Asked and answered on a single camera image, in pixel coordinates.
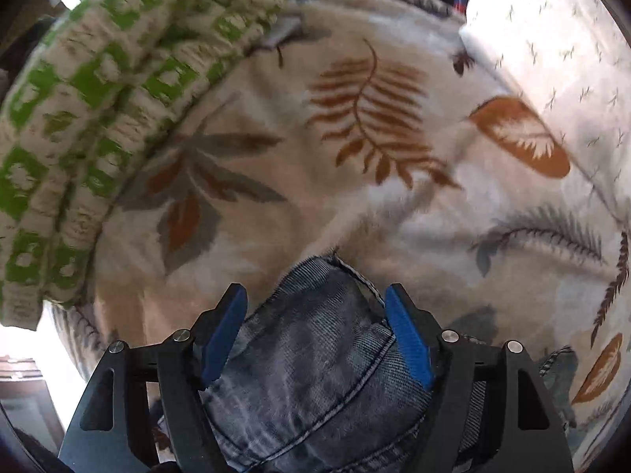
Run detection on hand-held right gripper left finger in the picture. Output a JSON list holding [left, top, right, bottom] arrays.
[[58, 283, 248, 473]]

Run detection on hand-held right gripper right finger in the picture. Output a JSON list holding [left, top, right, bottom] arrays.
[[385, 283, 575, 473]]

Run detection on blue denim pants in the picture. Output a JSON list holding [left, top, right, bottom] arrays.
[[158, 253, 577, 473]]

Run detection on leaf print fleece blanket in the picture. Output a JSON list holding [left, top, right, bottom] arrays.
[[49, 0, 631, 473]]

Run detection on wooden furniture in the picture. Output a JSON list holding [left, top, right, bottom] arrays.
[[0, 355, 65, 437]]

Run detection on green patterned knit blanket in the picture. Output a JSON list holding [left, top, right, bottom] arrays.
[[0, 0, 297, 331]]

